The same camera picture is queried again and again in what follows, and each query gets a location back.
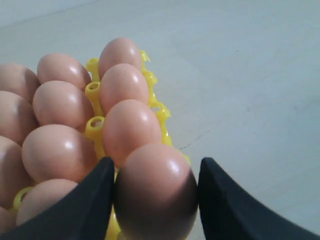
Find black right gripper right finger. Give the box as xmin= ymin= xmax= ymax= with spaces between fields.
xmin=198 ymin=157 xmax=320 ymax=240

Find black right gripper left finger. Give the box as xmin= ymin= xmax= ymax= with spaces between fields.
xmin=0 ymin=157 xmax=115 ymax=240

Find brown egg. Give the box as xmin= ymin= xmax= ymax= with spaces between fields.
xmin=99 ymin=63 xmax=149 ymax=113
xmin=32 ymin=80 xmax=94 ymax=132
xmin=0 ymin=90 xmax=39 ymax=146
xmin=98 ymin=37 xmax=143 ymax=78
xmin=16 ymin=179 xmax=78 ymax=226
xmin=0 ymin=207 xmax=17 ymax=235
xmin=0 ymin=136 xmax=33 ymax=210
xmin=114 ymin=143 xmax=198 ymax=240
xmin=102 ymin=99 xmax=162 ymax=169
xmin=22 ymin=124 xmax=98 ymax=183

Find brown egg placed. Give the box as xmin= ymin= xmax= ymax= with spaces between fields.
xmin=0 ymin=63 xmax=41 ymax=104
xmin=37 ymin=52 xmax=92 ymax=91

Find yellow plastic egg tray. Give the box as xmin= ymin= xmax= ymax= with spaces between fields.
xmin=9 ymin=49 xmax=193 ymax=240

